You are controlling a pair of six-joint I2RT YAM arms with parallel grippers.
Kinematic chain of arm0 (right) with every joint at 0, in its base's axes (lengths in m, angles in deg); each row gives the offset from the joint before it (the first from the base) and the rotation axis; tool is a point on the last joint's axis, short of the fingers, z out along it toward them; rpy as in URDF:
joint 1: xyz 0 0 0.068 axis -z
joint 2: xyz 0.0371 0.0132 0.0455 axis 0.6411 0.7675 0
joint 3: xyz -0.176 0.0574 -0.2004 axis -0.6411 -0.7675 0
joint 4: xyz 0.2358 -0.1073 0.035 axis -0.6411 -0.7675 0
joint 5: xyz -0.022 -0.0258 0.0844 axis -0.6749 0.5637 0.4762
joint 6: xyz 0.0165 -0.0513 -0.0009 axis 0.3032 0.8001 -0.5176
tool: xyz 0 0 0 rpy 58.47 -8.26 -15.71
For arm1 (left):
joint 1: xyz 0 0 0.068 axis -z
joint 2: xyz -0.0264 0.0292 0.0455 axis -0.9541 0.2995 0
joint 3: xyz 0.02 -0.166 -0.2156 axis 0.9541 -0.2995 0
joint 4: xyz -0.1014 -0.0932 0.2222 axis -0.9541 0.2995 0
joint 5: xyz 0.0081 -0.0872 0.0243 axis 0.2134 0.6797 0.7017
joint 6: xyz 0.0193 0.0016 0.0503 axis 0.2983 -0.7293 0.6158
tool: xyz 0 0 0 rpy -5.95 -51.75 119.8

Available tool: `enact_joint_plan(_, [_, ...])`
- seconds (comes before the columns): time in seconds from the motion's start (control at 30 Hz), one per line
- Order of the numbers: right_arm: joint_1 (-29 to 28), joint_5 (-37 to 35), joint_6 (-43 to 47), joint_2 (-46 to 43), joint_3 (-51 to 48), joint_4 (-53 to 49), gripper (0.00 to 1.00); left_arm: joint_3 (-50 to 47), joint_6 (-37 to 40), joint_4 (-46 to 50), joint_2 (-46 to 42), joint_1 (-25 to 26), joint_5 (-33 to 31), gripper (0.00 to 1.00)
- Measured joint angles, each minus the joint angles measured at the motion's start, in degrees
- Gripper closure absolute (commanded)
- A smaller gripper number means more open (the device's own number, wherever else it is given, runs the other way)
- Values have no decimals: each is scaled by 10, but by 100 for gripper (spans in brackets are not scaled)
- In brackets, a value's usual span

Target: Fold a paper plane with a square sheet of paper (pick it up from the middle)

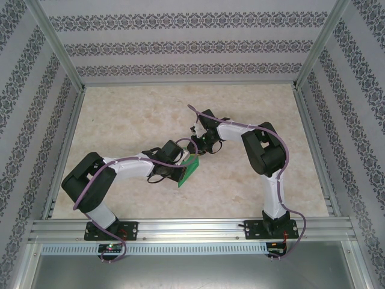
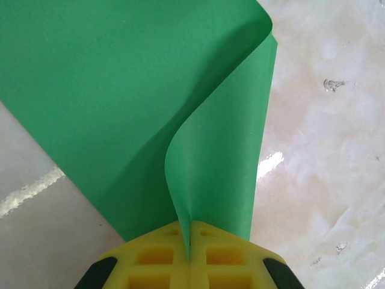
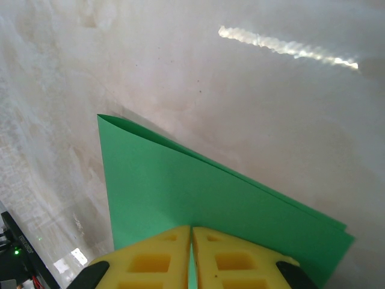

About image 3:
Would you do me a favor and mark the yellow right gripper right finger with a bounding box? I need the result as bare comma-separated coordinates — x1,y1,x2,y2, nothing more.
192,226,316,289

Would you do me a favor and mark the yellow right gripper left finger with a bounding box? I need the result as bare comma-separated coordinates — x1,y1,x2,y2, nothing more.
67,225,192,289

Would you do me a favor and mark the green paper sheet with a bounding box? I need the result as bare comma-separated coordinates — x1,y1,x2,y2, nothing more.
96,113,356,289

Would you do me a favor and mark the red left base wire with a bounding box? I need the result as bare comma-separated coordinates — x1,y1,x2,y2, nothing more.
29,274,45,289

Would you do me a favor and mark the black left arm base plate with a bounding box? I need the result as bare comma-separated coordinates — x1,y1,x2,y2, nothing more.
0,210,60,289

